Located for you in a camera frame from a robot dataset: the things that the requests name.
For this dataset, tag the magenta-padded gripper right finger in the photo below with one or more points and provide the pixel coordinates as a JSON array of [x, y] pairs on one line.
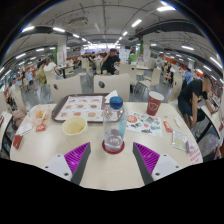
[[146, 157]]

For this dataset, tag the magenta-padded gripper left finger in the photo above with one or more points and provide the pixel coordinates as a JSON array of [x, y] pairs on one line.
[[77, 156]]

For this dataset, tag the clear bottle with blue cap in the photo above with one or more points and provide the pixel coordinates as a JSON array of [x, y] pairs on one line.
[[114, 126]]

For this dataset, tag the flat round red coaster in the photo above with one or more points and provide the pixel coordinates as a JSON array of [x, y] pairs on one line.
[[104, 149]]

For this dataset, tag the cream paper cup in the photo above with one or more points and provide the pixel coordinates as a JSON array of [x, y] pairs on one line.
[[75, 128]]

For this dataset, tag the colourful sticker sheet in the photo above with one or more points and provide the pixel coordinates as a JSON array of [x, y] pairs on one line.
[[145, 124]]

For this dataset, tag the red sauce packet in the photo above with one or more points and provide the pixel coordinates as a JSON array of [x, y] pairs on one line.
[[167, 126]]

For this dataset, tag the clear plastic bag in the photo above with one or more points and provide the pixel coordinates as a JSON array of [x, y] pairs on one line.
[[180, 140]]

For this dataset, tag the small white packet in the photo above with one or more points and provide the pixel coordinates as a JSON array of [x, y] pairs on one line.
[[178, 122]]

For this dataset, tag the printed paper tray liner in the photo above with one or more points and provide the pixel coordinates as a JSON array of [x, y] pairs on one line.
[[80, 108]]

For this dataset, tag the white sign with red print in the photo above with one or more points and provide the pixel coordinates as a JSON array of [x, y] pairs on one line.
[[195, 155]]

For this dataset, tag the brown food tray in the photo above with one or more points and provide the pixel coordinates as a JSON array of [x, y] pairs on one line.
[[56, 108]]

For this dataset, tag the red paper cup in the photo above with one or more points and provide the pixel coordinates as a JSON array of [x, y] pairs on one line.
[[154, 105]]

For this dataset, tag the fries in paper wrapper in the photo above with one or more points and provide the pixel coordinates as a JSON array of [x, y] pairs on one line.
[[39, 114]]

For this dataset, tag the beige chair with round hole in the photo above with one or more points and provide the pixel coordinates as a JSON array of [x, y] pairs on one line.
[[66, 88], [115, 86]]

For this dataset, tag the white paper napkin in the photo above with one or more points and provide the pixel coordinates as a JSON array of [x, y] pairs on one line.
[[110, 95]]

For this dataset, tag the beige side table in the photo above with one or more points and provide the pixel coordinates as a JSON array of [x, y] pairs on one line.
[[213, 121], [5, 128]]

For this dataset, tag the person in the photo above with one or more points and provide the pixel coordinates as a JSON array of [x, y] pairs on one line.
[[110, 63], [48, 68], [193, 95]]

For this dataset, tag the beige chairs group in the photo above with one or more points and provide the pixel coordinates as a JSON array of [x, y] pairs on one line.
[[156, 75]]

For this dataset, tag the ceiling air conditioner unit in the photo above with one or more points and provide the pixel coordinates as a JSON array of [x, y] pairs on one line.
[[78, 21]]

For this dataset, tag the ceiling lights group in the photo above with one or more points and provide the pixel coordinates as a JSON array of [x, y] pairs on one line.
[[165, 8]]

